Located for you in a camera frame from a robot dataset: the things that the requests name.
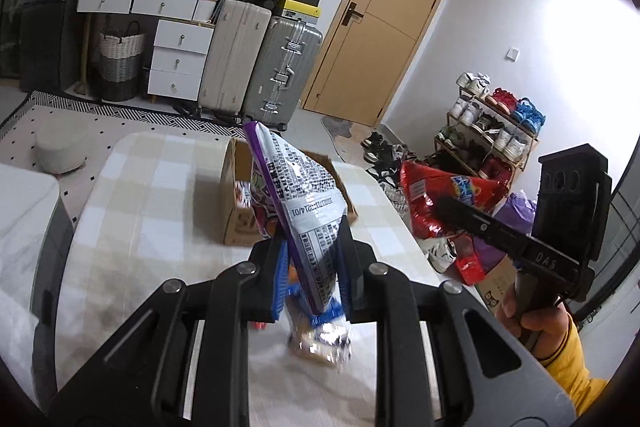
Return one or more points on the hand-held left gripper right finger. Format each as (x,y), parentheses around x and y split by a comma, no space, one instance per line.
(344,277)

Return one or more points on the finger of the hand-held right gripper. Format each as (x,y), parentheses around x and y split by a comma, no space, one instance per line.
(485,227)

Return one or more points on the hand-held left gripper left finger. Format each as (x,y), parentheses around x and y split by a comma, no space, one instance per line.
(280,287)

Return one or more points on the blue cookie packet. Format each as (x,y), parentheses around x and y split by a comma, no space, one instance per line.
(320,337)

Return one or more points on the red candy bag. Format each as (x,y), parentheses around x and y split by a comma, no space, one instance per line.
(425,192)

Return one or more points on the brown cardboard box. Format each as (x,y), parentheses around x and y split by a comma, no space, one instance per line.
(237,227)

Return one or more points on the purple silver snack packet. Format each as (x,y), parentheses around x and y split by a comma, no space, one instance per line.
(305,207)

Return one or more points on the person's right forearm yellow sleeve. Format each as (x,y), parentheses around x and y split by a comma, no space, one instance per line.
(580,372)

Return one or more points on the person's right hand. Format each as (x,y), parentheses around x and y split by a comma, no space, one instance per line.
(550,332)

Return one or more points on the purple bag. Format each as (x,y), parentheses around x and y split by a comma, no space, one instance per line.
(520,207)

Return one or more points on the white sneaker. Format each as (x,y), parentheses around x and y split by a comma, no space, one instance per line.
(440,257)

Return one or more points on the cat print cardboard box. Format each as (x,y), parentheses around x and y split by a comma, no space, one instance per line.
(495,287)

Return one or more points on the wooden shoe rack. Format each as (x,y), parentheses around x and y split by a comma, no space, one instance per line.
(531,152)

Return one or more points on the rows of assorted sneakers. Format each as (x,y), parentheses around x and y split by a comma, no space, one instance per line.
(527,117)

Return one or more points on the pile of black white shoes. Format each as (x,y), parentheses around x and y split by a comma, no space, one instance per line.
(380,152)

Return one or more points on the grey doormat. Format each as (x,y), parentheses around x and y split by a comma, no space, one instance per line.
(335,127)

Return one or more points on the silver suitcase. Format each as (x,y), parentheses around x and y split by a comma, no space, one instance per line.
(280,72)

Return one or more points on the wooden door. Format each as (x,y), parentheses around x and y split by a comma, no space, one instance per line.
(390,32)

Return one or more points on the patterned rug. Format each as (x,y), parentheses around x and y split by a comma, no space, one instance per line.
(100,137)

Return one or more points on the beige suitcase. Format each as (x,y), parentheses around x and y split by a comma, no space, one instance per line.
(230,57)

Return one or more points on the grey round pouf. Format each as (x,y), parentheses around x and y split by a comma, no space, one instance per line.
(60,152)

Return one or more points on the white side table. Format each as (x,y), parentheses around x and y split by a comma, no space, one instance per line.
(30,217)

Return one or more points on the white drawer dresser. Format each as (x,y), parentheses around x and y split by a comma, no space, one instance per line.
(180,39)

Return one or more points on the yellow shoebox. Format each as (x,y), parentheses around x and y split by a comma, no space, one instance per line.
(297,9)

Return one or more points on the woven laundry basket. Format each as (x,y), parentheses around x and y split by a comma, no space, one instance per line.
(117,67)

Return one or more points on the dark grey refrigerator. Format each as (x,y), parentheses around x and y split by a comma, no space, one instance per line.
(45,47)

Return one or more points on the dark glass cabinet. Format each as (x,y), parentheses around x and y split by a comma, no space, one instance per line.
(10,32)

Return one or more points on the white light switch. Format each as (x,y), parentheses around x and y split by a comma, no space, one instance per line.
(512,54)

